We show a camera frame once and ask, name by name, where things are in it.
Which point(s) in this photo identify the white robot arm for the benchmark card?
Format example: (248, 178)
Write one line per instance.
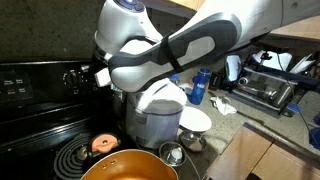
(200, 43)

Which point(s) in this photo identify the black stove knob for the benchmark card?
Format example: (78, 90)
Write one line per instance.
(72, 80)

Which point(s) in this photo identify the black electric stove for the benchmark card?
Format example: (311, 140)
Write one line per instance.
(40, 116)

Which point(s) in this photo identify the white rice cooker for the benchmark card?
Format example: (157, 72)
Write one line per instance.
(153, 123)

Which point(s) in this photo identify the blue water bottle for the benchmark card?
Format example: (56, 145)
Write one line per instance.
(199, 88)

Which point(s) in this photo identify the black perforated utensil holder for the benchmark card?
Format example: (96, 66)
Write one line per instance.
(119, 103)

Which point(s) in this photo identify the white plate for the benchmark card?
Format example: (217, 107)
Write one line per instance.
(195, 119)

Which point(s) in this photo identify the small black box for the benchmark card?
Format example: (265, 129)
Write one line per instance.
(217, 81)

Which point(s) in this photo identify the shallow shiny round bowl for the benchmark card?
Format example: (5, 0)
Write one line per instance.
(192, 141)

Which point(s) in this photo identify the crumpled white cloth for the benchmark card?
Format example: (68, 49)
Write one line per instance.
(223, 106)

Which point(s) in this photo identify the small steel cup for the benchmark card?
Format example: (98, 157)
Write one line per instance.
(172, 155)

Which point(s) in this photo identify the silver toaster oven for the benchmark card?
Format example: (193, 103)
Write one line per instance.
(263, 88)

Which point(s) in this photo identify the wooden base cabinet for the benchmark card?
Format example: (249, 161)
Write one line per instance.
(250, 156)

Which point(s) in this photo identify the black coil burner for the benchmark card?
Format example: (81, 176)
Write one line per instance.
(65, 160)

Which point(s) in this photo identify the white rounded item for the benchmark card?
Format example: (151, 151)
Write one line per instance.
(280, 60)

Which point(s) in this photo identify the small blue flat item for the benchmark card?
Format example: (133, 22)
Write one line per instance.
(293, 107)

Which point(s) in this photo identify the white tilted sheet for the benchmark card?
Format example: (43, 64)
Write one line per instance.
(301, 65)

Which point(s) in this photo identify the blue plastic item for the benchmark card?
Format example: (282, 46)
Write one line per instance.
(315, 136)

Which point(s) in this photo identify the black camera on stand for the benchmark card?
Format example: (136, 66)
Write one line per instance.
(265, 56)

